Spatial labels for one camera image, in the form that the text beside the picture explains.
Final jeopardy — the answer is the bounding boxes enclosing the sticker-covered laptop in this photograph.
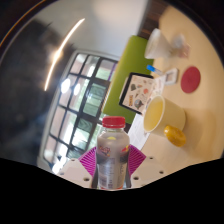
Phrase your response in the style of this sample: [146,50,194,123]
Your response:
[118,72,158,116]

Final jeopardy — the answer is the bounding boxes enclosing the white paper sheets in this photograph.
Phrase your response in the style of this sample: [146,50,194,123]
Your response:
[127,113,152,152]

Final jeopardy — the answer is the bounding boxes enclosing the clear red-capped drink bottle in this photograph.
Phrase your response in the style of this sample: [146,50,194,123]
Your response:
[95,115,131,191]

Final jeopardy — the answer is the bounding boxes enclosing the curved ceiling light strip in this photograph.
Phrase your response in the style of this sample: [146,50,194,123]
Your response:
[43,17,86,92]

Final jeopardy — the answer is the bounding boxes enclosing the flat round red coaster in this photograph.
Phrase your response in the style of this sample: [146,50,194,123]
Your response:
[180,65,202,94]

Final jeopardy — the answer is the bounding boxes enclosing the yellow mug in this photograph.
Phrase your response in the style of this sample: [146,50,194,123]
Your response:
[143,95,188,148]

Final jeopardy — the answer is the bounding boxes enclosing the white bowl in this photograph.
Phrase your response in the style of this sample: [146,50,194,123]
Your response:
[143,28,175,60]

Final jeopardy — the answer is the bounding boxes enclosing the pendant ceiling lamps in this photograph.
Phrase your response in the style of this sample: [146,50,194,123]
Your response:
[59,78,83,98]

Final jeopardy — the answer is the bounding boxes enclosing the clear plastic packet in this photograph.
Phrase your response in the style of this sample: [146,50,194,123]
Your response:
[171,33,192,60]

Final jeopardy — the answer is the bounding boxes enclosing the blue-capped marker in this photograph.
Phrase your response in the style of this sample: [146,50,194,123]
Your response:
[146,64,165,77]

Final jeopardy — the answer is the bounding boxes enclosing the black-framed window wall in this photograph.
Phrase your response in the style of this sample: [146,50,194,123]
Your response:
[42,51,120,165]

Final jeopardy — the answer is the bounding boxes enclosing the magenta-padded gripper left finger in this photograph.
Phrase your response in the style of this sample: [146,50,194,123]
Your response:
[57,147,99,190]

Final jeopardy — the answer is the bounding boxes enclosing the green booth bench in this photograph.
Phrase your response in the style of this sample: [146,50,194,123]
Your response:
[102,35,155,125]

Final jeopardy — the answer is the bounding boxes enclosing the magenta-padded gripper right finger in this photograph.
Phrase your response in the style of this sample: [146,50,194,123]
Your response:
[126,143,169,189]

